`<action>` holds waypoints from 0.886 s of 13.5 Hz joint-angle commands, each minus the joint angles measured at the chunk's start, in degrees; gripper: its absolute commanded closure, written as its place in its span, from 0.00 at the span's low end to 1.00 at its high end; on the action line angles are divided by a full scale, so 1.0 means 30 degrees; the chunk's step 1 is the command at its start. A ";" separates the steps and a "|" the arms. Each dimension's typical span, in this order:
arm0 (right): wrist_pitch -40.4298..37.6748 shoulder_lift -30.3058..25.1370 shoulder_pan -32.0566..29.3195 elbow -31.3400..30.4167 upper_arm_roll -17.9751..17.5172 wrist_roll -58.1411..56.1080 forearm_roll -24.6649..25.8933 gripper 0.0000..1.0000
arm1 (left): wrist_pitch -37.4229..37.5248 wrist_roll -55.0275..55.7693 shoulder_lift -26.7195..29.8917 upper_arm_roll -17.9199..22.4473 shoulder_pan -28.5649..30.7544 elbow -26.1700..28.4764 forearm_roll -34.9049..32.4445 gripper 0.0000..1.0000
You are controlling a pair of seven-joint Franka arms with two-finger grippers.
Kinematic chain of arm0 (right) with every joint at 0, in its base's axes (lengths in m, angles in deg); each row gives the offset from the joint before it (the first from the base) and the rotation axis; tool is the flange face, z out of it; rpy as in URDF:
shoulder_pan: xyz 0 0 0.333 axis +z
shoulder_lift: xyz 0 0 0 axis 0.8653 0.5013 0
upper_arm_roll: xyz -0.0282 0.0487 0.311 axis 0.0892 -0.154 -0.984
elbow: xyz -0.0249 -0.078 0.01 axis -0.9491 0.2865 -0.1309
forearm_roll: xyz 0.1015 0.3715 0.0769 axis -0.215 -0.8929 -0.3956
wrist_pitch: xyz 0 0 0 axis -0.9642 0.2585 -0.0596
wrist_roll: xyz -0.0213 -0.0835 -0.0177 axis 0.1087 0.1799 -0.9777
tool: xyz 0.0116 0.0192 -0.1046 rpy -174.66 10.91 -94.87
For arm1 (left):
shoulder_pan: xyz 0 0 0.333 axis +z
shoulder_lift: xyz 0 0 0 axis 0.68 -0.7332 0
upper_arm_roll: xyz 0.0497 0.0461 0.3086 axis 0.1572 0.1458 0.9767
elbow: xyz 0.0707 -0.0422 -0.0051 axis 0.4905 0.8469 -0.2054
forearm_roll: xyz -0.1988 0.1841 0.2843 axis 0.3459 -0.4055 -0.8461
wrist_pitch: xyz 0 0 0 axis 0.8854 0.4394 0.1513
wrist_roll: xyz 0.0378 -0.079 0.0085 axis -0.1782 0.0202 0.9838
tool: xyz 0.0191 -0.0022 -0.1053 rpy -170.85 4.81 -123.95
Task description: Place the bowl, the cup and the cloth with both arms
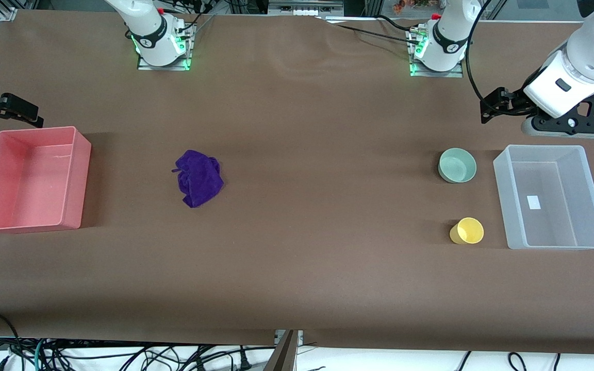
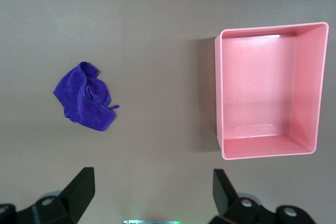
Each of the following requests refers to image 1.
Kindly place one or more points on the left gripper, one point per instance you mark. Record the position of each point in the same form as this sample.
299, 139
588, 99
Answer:
513, 101

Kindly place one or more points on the pale green bowl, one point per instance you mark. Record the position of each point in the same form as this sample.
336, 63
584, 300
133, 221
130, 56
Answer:
457, 166

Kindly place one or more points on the yellow plastic cup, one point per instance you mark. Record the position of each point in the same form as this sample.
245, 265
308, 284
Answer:
468, 231

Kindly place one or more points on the purple cloth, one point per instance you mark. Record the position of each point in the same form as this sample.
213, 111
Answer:
199, 178

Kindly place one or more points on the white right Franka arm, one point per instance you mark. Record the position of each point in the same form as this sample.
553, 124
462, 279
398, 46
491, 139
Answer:
150, 31

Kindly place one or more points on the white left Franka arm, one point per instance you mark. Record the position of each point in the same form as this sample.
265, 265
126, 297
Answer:
449, 31

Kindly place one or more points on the pink plastic bin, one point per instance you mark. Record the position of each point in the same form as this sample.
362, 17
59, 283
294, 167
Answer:
18, 198

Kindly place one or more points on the white label sticker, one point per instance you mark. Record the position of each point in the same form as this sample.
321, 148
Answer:
534, 202

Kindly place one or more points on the clear plastic bin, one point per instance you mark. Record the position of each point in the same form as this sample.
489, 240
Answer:
555, 226

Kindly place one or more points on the silver equipment box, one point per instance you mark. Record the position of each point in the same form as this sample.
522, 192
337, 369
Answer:
304, 5

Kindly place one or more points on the brown table cover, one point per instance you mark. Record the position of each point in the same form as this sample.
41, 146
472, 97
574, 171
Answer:
297, 257

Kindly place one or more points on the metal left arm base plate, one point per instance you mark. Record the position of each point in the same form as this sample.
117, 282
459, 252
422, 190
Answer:
436, 73

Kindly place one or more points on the aluminium frame profile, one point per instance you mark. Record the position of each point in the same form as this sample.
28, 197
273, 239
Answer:
7, 11

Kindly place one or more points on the white metal bracket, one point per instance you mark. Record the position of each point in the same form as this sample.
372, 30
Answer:
299, 337

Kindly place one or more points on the wooden post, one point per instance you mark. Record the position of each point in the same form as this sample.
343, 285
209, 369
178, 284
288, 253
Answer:
282, 355

